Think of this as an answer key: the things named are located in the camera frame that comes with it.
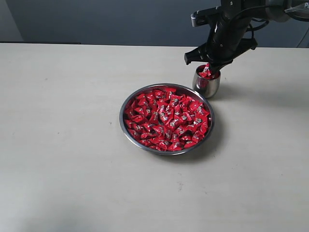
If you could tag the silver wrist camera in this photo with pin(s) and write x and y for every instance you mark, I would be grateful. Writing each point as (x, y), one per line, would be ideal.
(206, 17)

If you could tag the stainless steel cup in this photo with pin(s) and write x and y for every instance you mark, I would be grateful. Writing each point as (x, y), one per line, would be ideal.
(205, 86)

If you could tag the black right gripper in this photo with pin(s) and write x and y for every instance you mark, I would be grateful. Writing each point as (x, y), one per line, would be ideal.
(224, 44)

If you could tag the red candy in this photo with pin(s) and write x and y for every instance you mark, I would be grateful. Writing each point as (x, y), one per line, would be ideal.
(206, 71)

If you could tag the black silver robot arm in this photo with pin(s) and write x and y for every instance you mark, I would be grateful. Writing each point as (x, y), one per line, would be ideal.
(263, 11)

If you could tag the steel bowl of candies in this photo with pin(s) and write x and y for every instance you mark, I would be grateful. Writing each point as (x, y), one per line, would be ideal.
(166, 119)

